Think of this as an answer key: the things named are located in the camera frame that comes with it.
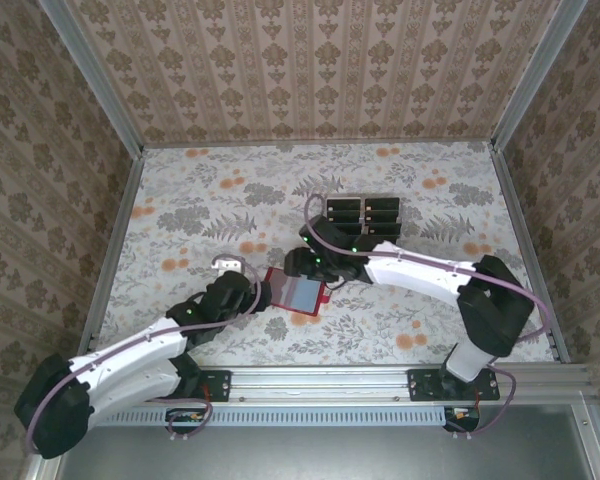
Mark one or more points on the black credit card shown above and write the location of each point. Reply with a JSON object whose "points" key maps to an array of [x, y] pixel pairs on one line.
{"points": [[385, 203], [352, 229], [386, 230], [345, 204], [385, 216], [347, 216]]}

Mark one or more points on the clear acrylic card stand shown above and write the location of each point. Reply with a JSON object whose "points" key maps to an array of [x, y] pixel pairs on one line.
{"points": [[362, 215]]}

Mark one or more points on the red leather card holder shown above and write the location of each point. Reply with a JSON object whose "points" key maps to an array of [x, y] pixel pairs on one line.
{"points": [[305, 297]]}

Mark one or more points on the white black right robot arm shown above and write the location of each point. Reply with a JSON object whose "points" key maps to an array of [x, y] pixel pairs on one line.
{"points": [[420, 275]]}

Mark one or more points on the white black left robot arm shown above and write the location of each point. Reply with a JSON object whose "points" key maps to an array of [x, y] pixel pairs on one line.
{"points": [[130, 350]]}

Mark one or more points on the black controller board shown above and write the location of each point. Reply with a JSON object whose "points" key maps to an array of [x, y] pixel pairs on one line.
{"points": [[180, 422], [467, 422]]}

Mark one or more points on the grey metal sheet panel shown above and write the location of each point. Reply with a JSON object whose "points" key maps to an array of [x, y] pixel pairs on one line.
{"points": [[330, 455]]}

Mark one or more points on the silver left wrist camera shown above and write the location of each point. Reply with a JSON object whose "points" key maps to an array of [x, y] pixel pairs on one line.
{"points": [[227, 265]]}

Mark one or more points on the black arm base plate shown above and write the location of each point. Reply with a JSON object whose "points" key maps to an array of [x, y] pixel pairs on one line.
{"points": [[217, 386], [419, 386]]}

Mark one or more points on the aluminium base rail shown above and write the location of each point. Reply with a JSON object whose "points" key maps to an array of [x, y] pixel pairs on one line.
{"points": [[320, 385]]}

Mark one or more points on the aluminium table side rail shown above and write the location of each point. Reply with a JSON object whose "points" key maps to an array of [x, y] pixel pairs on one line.
{"points": [[520, 225], [112, 250]]}

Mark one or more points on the aluminium corner post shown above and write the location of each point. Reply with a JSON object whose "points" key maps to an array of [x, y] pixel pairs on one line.
{"points": [[101, 85], [532, 75]]}

